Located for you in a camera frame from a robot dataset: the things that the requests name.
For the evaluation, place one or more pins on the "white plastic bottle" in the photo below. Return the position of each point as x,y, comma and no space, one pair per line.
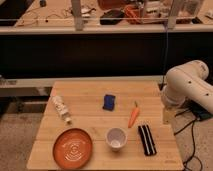
62,109

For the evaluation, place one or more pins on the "orange tool on bench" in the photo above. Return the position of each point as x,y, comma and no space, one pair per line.
134,14

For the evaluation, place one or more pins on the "orange plate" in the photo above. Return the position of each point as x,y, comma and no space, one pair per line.
72,149

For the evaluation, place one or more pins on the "black device on bench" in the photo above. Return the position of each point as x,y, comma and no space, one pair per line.
111,17

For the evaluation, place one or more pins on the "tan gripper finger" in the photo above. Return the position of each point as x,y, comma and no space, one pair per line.
168,115

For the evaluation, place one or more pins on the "orange toy carrot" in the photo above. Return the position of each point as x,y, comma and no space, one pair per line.
134,115

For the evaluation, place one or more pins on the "white ceramic cup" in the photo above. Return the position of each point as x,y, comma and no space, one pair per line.
116,139

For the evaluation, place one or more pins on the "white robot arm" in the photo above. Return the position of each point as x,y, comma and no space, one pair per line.
186,81

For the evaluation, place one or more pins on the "black striped eraser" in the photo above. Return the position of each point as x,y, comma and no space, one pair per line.
147,140

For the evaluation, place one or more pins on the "blue sponge block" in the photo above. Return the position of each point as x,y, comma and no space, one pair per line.
109,102

